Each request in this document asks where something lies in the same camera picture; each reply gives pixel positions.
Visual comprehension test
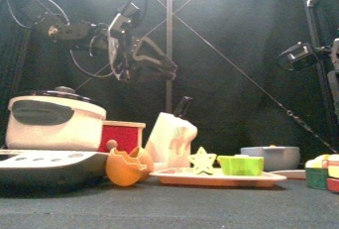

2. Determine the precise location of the white flat plate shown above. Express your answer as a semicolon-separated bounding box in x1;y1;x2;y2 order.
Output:
267;169;307;180

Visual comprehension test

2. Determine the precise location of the green toy block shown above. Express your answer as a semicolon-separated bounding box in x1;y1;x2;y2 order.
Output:
305;167;331;190

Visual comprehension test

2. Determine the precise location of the green starfruit body piece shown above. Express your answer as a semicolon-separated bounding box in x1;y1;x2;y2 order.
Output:
218;155;266;177

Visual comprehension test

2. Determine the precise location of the red toy block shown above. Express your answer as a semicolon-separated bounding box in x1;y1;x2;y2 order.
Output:
326;177;339;194

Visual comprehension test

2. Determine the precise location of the pink rectangular tray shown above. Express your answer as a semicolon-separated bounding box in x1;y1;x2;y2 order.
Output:
148;167;289;188

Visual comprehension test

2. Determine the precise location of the vertical metal frame pole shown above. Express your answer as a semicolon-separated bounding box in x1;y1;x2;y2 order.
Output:
164;0;175;114

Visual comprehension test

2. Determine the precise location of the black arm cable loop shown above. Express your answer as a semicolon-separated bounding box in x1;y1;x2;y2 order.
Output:
68;34;116;79

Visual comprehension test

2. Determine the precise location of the white toy cooking pot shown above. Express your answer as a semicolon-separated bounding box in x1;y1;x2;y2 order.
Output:
4;95;108;153

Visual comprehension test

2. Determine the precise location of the orange cracked eggshell half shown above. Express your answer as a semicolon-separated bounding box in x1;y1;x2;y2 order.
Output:
104;147;150;187
127;146;155;183

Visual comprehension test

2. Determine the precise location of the pale yellow toy piece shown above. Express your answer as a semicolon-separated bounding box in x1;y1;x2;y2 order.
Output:
305;154;339;179

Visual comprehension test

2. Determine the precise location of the white grey toy stove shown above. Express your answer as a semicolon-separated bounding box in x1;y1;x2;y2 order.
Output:
0;149;110;188

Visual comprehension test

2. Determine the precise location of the black pot lid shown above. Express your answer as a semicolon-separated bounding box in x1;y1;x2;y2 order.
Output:
19;85;96;104

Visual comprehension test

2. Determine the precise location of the slanted black frame pole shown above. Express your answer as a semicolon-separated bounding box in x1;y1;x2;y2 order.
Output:
297;0;339;143

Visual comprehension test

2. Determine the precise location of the brown wooden knob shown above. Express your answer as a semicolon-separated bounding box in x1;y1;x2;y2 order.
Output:
104;139;119;152

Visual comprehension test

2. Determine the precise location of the pale yellow starfruit top slice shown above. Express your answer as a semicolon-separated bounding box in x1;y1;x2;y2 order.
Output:
188;146;219;175

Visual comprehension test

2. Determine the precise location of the red wooden box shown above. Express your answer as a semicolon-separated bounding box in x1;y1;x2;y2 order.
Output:
96;120;147;155

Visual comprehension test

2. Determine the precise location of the white toy knife block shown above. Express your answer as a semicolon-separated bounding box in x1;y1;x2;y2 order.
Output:
143;111;199;172

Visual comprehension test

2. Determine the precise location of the grey toy pot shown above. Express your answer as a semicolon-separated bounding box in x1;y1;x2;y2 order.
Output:
241;145;302;172

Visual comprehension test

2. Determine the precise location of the black toy knife handle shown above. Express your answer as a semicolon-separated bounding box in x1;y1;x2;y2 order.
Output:
172;95;195;119

